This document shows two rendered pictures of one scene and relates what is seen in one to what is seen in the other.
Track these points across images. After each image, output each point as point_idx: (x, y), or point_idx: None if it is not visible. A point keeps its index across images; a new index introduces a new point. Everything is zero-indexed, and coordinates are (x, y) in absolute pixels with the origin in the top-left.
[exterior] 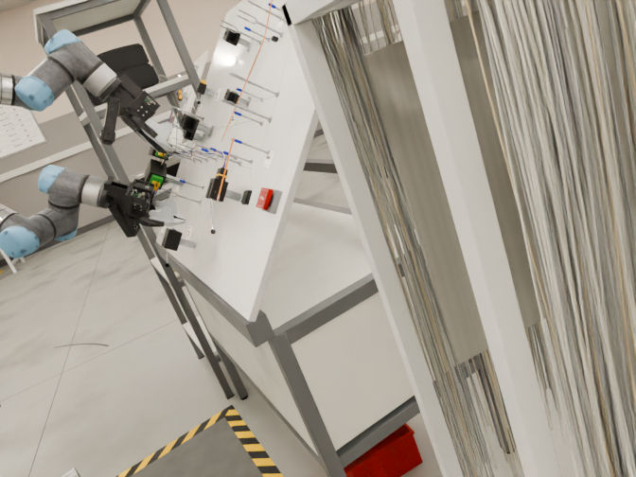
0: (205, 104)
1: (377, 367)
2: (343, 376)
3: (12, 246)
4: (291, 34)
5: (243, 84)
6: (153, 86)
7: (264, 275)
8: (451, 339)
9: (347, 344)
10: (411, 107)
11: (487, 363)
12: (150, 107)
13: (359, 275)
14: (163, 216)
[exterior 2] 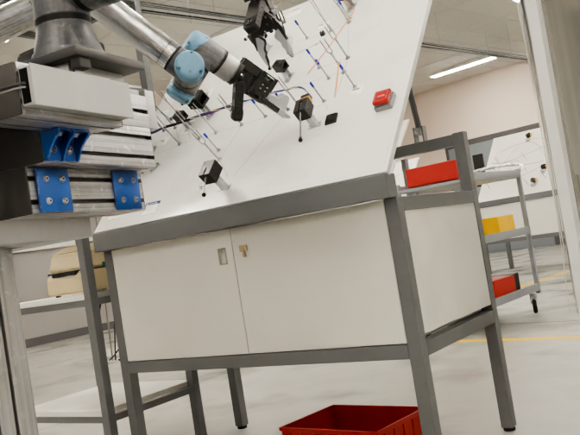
0: (179, 106)
1: (444, 272)
2: (427, 263)
3: (193, 65)
4: None
5: (269, 72)
6: None
7: (394, 142)
8: (571, 154)
9: (430, 237)
10: (552, 3)
11: (578, 194)
12: (281, 19)
13: None
14: (279, 104)
